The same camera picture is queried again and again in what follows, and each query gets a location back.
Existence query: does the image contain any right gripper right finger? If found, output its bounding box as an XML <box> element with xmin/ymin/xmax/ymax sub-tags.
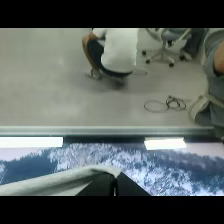
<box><xmin>115</xmin><ymin>171</ymin><xmax>152</xmax><ymax>197</ymax></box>

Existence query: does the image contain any person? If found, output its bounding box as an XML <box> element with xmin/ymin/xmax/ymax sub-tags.
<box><xmin>81</xmin><ymin>28</ymin><xmax>140</xmax><ymax>81</ymax></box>
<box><xmin>189</xmin><ymin>28</ymin><xmax>224</xmax><ymax>129</ymax></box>

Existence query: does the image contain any silver frame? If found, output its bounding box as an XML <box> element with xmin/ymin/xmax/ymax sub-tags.
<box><xmin>0</xmin><ymin>125</ymin><xmax>224</xmax><ymax>138</ymax></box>

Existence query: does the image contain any white office chair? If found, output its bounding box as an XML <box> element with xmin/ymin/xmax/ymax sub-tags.
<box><xmin>141</xmin><ymin>28</ymin><xmax>194</xmax><ymax>68</ymax></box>

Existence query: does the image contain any black cable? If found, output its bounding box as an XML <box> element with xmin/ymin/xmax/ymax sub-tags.
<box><xmin>143</xmin><ymin>95</ymin><xmax>188</xmax><ymax>114</ymax></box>

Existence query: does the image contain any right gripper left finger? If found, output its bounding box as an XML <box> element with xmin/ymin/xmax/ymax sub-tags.
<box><xmin>75</xmin><ymin>172</ymin><xmax>117</xmax><ymax>197</ymax></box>

